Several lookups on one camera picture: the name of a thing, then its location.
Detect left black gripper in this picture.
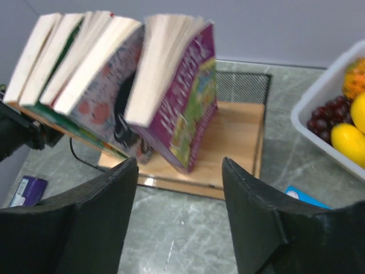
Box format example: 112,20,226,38
1,102,63,160

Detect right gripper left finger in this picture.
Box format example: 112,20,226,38
1,158,139,273

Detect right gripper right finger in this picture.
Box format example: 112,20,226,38
222,158,364,273

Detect green 104-Storey Treehouse book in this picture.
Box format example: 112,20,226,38
3,12,111,151

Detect orange Treehouse book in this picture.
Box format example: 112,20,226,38
3,11,112,150

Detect pink floral book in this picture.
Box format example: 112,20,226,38
53,17,153,163

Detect red 13-Storey Treehouse book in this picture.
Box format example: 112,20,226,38
38,10,129,158

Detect purple 117-Storey Treehouse book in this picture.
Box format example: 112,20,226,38
124,14,217,173

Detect blue cartoon book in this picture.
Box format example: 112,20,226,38
285,186,331,209

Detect dark blue book at left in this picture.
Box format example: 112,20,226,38
9,175,48,207

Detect yellow lemon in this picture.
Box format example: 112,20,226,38
331,123,364,168

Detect dark grape bunch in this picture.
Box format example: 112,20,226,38
306,95,354,145

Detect white plastic fruit basket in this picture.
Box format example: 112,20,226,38
291,40,364,181

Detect small pineapple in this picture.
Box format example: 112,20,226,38
342,58,364,100

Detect wood and wire shelf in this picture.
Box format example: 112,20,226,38
69,58,272,200

